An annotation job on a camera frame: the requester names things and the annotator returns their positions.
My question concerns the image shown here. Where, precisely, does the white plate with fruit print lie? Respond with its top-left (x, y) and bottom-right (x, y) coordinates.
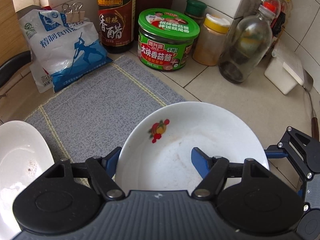
top-left (115, 101), bottom-right (269, 193)

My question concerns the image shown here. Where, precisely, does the grey checked cloth mat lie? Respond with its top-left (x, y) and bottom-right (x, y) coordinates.
top-left (26, 55), bottom-right (184, 163)

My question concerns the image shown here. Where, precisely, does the white plastic seasoning box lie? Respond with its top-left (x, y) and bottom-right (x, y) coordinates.
top-left (264, 41), bottom-right (304, 95)

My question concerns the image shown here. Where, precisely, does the yellow lid spice jar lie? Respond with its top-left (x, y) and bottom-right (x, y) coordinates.
top-left (193, 14), bottom-right (231, 66)

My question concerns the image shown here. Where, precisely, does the blue white salt bag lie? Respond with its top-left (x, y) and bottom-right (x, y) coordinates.
top-left (18, 9), bottom-right (112, 92)

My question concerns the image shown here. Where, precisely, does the clear glass bottle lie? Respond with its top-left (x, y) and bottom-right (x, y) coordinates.
top-left (218, 5), bottom-right (275, 84)

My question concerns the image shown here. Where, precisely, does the green mushroom sauce jar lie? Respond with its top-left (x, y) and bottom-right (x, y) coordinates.
top-left (137, 8), bottom-right (200, 72)

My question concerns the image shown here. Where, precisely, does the metal binder clip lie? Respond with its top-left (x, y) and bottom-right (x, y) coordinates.
top-left (62, 2), bottom-right (85, 23)

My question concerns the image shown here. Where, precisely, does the green lid spice jar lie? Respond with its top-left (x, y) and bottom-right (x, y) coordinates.
top-left (184, 0), bottom-right (207, 25)

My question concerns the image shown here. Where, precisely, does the red cap bottle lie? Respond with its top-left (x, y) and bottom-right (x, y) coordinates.
top-left (261, 0), bottom-right (292, 38)

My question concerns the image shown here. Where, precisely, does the dark vinegar bottle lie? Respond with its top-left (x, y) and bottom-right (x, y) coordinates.
top-left (97, 0), bottom-right (136, 54)

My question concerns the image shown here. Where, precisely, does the metal spatula wooden handle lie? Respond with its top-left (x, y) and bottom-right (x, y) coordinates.
top-left (303, 69), bottom-right (319, 140)

